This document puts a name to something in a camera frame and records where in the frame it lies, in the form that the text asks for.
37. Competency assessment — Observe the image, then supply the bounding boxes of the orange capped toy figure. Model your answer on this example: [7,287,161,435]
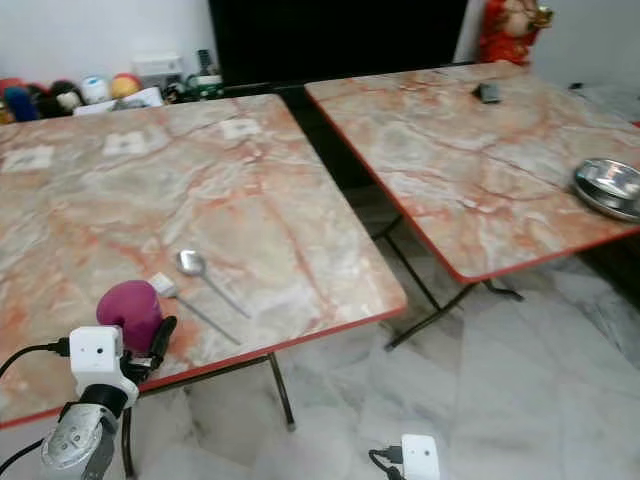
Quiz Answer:
[110,71,144,100]

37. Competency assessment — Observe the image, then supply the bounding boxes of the silver metal spoon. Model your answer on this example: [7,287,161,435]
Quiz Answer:
[176,249,252,320]

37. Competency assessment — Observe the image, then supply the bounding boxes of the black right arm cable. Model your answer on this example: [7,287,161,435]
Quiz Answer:
[367,447,404,476]

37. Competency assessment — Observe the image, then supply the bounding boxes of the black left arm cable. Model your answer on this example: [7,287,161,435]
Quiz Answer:
[0,338,72,475]

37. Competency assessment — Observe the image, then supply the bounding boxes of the white wall socket box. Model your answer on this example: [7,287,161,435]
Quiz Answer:
[131,52,184,84]

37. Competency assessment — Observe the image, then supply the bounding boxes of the small black box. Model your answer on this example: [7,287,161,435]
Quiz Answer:
[474,82,505,105]

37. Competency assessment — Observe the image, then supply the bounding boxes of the white paper sheet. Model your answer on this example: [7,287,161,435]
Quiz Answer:
[72,87,167,117]

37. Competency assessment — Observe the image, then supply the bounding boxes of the marble folding table with plate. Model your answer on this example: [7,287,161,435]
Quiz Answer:
[304,60,640,352]

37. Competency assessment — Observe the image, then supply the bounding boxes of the black television screen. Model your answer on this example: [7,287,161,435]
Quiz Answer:
[208,0,470,89]

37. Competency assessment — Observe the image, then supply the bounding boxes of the black toy figure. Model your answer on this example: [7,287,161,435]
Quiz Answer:
[49,80,84,117]

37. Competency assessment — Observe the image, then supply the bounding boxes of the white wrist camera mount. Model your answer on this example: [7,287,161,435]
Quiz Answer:
[68,325,142,406]
[400,434,442,480]

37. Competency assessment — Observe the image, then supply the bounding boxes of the large marble folding table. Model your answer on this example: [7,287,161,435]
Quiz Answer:
[0,94,410,480]

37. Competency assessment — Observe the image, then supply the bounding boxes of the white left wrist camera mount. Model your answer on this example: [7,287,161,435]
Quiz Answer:
[68,325,142,406]

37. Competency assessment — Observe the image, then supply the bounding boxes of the red and gold figurine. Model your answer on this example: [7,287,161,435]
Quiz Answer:
[477,0,557,67]

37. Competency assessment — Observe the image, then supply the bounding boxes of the stainless steel plate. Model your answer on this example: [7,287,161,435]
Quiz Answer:
[572,157,640,224]

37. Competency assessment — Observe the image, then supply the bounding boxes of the purple plastic cup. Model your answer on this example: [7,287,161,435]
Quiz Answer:
[96,280,164,358]

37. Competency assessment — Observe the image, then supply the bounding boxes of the white table sticker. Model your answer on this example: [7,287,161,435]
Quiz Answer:
[219,117,265,142]
[101,129,152,157]

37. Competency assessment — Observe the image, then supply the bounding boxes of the metal utensil with white end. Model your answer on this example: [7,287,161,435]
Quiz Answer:
[150,272,244,347]

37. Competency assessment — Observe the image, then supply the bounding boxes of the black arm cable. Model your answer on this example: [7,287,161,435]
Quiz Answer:
[367,447,404,476]
[0,338,72,475]

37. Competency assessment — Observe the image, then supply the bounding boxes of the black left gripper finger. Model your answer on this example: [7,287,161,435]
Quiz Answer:
[149,316,178,374]

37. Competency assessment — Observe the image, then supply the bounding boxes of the dark green bottle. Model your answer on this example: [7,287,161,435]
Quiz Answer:
[194,49,225,100]

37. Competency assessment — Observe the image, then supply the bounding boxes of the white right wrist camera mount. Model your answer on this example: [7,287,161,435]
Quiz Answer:
[400,434,442,480]

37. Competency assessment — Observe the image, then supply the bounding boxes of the white and blue toy figure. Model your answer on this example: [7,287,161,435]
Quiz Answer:
[80,75,112,105]

